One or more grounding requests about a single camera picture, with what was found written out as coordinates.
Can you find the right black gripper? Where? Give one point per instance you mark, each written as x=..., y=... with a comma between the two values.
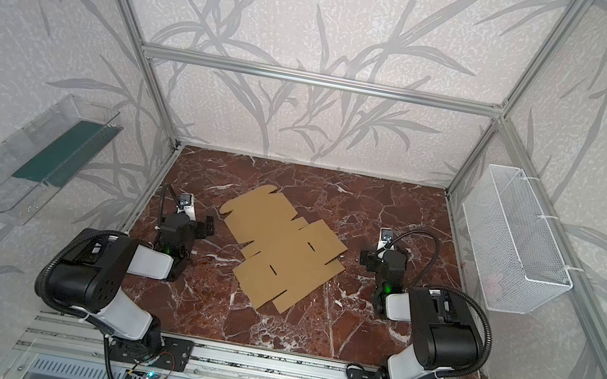
x=371, y=258

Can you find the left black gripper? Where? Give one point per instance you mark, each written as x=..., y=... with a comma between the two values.
x=200, y=226

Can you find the brown cardboard box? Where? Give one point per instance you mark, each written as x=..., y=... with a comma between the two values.
x=286, y=258

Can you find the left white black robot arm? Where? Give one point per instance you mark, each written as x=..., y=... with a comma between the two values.
x=84, y=279

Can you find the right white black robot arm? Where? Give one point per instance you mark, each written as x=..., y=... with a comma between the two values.
x=450, y=332

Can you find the small green lit circuit board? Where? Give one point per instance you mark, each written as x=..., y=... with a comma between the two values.
x=141, y=374

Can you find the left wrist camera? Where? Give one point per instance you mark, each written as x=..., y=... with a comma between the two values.
x=186, y=205

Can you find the white wire mesh basket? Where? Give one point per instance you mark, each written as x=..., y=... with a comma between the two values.
x=518, y=262

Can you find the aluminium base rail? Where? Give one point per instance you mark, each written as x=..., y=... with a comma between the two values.
x=209, y=359

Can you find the aluminium frame structure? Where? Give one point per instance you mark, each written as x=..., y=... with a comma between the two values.
x=590, y=315

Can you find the clear acrylic wall tray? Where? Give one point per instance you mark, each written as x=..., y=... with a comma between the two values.
x=37, y=161

